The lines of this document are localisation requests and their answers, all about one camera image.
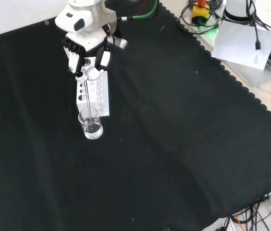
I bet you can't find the clear glass rod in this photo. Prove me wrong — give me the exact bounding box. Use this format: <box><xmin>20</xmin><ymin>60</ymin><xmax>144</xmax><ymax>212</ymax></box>
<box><xmin>84</xmin><ymin>80</ymin><xmax>93</xmax><ymax>124</ymax></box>

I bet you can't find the small clear glass beaker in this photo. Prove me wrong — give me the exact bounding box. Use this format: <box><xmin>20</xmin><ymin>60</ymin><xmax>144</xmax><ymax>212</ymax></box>
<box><xmin>78</xmin><ymin>107</ymin><xmax>104</xmax><ymax>140</ymax></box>

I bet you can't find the white test tube rack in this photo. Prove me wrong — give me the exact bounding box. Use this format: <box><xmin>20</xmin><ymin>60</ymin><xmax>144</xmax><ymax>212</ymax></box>
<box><xmin>75</xmin><ymin>57</ymin><xmax>111</xmax><ymax>118</ymax></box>

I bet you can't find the black plug cable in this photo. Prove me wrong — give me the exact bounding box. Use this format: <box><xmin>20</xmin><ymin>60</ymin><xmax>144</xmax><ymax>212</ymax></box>
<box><xmin>245</xmin><ymin>0</ymin><xmax>262</xmax><ymax>51</ymax></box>

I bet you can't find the green cable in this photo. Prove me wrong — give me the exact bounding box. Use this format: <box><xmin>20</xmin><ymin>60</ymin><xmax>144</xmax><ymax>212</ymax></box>
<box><xmin>116</xmin><ymin>0</ymin><xmax>160</xmax><ymax>21</ymax></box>

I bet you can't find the black bench cloth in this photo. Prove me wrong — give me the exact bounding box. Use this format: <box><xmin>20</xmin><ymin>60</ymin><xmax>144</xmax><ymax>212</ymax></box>
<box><xmin>0</xmin><ymin>0</ymin><xmax>271</xmax><ymax>231</ymax></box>

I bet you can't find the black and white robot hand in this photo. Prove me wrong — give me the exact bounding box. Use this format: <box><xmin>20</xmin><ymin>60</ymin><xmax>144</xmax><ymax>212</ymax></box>
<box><xmin>62</xmin><ymin>24</ymin><xmax>128</xmax><ymax>83</ymax></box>

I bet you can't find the white paper sheet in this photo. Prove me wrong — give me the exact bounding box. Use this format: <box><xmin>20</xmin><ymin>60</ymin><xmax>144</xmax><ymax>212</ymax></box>
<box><xmin>211</xmin><ymin>19</ymin><xmax>271</xmax><ymax>71</ymax></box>

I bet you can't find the yellow stop button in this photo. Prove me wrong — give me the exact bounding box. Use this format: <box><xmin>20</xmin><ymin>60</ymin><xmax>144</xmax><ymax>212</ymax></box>
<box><xmin>191</xmin><ymin>0</ymin><xmax>210</xmax><ymax>25</ymax></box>

